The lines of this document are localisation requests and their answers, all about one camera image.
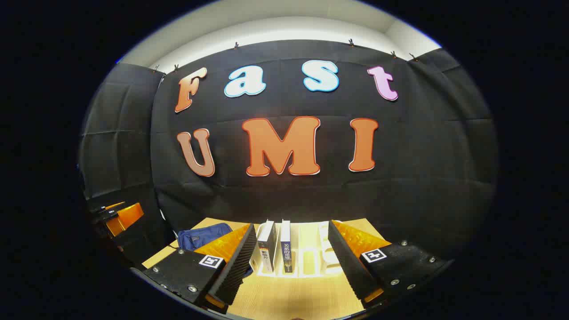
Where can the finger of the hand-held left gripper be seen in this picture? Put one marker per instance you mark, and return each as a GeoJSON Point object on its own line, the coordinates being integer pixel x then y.
{"type": "Point", "coordinates": [129, 218]}

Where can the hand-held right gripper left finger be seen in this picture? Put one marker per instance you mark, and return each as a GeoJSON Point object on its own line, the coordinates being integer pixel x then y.
{"type": "Point", "coordinates": [235, 266]}

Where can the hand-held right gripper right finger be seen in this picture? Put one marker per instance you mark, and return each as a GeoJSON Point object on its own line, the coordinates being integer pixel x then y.
{"type": "Point", "coordinates": [344, 262]}

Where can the portrait cover book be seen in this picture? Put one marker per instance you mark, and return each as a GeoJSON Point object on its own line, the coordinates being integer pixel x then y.
{"type": "Point", "coordinates": [266, 249]}

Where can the white bookshelf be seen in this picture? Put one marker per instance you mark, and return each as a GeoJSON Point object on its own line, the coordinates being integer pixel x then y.
{"type": "Point", "coordinates": [306, 262]}

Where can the blue schoolbag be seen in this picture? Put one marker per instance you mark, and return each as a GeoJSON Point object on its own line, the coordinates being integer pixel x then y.
{"type": "Point", "coordinates": [202, 238]}

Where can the dark blue cover book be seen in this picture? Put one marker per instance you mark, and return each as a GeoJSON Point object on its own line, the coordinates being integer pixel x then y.
{"type": "Point", "coordinates": [286, 249]}

